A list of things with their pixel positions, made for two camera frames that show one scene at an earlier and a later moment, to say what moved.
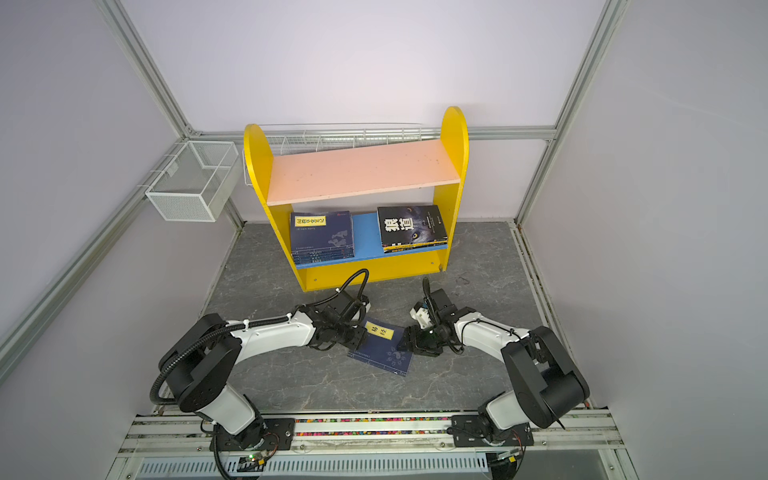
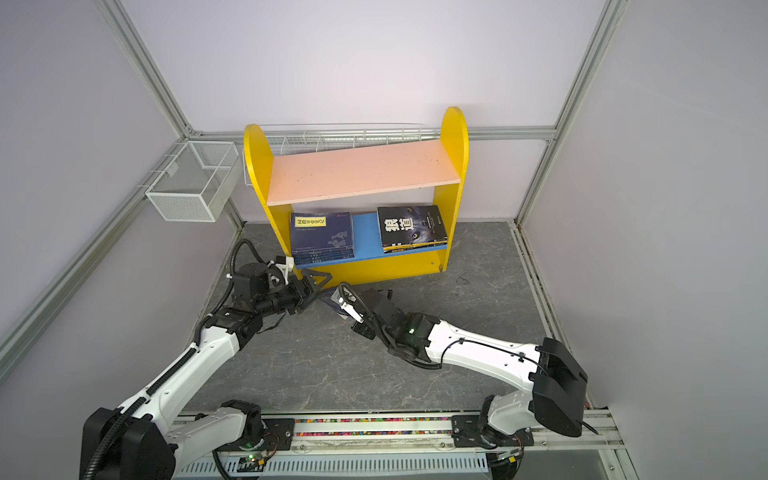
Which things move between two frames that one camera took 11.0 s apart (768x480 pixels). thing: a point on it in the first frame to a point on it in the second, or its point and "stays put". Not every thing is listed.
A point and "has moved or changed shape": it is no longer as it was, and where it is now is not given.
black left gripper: x=357 y=339 to x=303 y=295
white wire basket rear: x=301 y=138 stays put
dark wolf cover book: x=409 y=228 stays put
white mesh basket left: x=198 y=184 stays put
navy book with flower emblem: x=379 y=346 has moved or changed shape
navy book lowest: x=322 y=236 stays put
